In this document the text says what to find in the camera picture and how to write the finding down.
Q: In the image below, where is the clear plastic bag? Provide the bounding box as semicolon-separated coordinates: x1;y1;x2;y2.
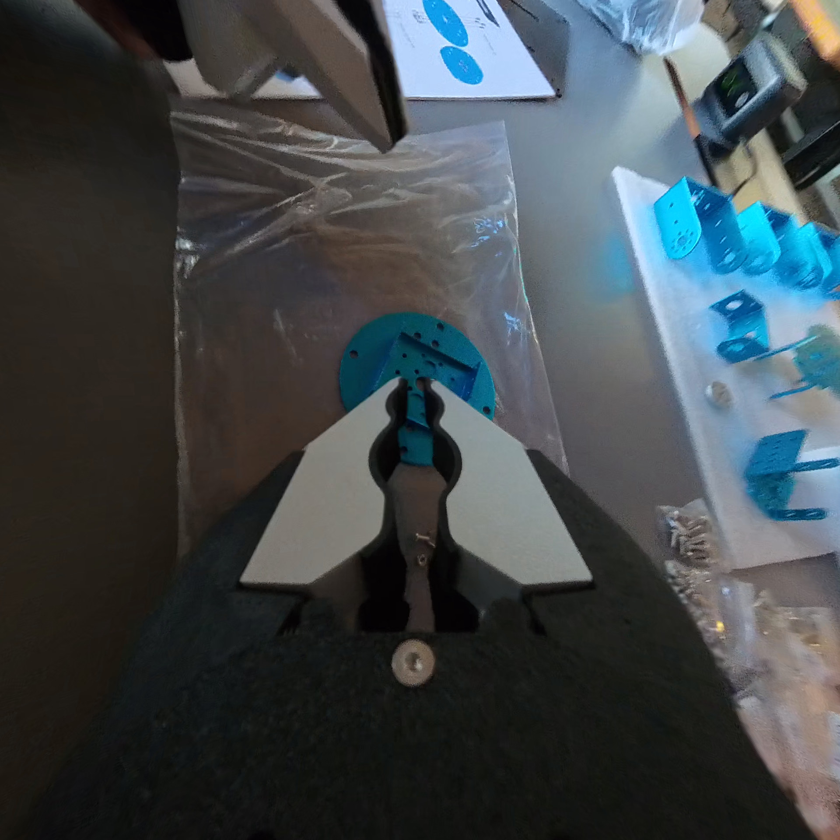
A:
169;108;571;565

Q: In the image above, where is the dark flat board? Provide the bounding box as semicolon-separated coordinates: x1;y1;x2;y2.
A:
495;0;571;99

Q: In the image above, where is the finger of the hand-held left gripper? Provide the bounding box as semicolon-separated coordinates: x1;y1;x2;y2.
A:
262;0;411;155
164;0;283;99

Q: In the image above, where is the white foam sheet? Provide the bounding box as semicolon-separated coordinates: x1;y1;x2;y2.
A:
610;165;840;571

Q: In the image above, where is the long blue angled bracket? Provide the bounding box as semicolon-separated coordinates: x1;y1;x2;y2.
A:
755;325;840;401

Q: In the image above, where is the small bag of screws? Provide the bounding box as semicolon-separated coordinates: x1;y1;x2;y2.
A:
656;500;719;567
664;558;769;644

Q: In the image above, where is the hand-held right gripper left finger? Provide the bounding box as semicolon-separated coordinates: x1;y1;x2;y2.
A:
239;381;409;632

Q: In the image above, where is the white plastic bag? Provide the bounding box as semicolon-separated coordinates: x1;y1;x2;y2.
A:
577;0;706;56

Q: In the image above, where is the grey handheld device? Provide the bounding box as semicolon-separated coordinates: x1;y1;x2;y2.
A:
692;33;808;148

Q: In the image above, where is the dark grey desk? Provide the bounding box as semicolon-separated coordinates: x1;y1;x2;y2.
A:
0;0;811;840

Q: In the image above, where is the blue perforated box bracket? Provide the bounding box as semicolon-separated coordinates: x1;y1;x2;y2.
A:
745;430;840;522

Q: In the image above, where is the small blue U bracket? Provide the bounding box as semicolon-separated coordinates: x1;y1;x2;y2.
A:
709;289;770;364

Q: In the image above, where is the thin brown stick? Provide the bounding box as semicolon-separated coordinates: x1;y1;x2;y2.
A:
661;58;715;188

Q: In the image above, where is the blue round metal plate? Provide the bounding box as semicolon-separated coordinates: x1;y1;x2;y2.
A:
340;313;496;468

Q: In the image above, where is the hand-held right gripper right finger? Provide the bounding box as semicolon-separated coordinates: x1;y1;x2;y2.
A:
427;381;593;632

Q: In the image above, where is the printed instruction sheet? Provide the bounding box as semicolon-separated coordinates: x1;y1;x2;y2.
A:
381;0;559;101

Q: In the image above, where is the blue U-shaped servo bracket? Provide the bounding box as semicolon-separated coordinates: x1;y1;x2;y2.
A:
777;222;840;293
653;176;749;275
738;200;805;277

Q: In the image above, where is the bag of brass standoffs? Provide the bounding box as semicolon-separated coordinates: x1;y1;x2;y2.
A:
728;656;840;821

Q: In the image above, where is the blue square metal bracket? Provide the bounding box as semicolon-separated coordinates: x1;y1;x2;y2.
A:
371;330;485;404

